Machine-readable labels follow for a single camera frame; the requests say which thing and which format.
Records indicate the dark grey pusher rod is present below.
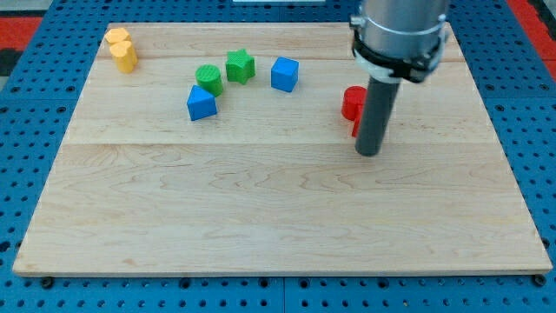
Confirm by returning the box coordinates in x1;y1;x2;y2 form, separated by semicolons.
355;77;400;157

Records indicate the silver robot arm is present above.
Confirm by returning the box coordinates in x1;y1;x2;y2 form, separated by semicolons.
349;0;450;157

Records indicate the green star block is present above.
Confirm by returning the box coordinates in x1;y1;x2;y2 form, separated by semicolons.
225;49;255;84

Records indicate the red cylinder block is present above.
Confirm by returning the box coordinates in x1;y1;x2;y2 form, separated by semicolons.
341;85;367;121

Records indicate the blue cube block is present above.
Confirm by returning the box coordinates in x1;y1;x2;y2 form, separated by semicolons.
271;57;299;92

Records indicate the green cylinder block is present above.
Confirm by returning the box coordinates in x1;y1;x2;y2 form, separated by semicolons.
195;64;223;97

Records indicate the blue triangle block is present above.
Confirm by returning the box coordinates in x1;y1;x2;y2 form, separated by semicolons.
187;85;217;121

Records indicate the wooden board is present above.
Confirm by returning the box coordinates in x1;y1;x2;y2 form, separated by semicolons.
13;23;552;277

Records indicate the yellow heart block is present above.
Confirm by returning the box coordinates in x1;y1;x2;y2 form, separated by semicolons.
109;41;138;74

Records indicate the yellow pentagon block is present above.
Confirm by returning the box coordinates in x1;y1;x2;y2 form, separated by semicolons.
104;28;131;46

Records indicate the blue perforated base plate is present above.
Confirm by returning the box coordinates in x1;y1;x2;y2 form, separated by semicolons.
1;1;555;312

